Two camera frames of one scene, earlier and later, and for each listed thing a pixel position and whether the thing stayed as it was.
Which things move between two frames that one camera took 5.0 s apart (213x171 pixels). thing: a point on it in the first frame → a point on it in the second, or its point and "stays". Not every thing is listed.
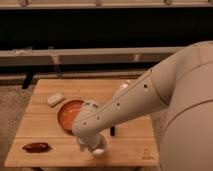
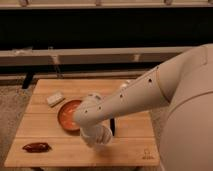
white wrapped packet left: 54,99 stays
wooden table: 42,142 stays
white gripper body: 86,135 → 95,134
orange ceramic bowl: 68,112 stays
